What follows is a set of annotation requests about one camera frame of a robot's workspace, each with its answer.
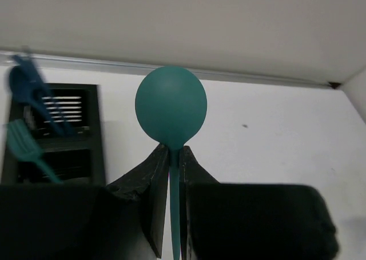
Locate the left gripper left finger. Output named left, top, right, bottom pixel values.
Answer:
left=107, top=145, right=169, bottom=257

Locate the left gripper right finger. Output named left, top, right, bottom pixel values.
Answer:
left=179, top=146, right=218, bottom=260

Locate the teal spoon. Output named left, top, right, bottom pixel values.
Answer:
left=135, top=71, right=207, bottom=259

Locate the teal fork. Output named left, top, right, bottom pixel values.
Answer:
left=6, top=119, right=62, bottom=183

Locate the dark blue knife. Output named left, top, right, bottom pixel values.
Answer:
left=8, top=54, right=76, bottom=136

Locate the dark blue spoon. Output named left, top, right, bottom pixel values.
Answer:
left=9, top=65, right=66, bottom=136

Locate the black and white utensil caddy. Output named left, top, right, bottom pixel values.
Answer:
left=6, top=83, right=106, bottom=186

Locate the aluminium frame rail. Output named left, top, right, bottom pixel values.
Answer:
left=31, top=54, right=342, bottom=90

